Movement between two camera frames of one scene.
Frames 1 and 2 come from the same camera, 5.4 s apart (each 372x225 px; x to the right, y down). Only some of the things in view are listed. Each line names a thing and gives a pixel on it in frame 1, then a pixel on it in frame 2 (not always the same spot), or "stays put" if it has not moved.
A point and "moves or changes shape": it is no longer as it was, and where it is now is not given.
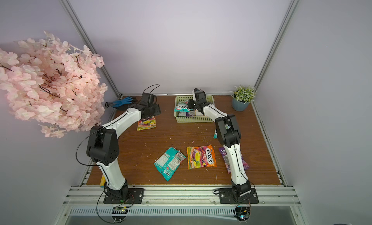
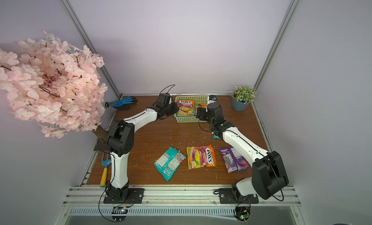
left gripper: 158,110 -> 176,109
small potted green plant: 242,96 stays put
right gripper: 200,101 -> 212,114
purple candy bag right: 225,155 stays put
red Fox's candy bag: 147,123 moves or changes shape
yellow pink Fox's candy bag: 201,156 stays put
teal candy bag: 167,164 stays put
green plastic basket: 183,114 stays put
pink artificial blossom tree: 58,87 stays put
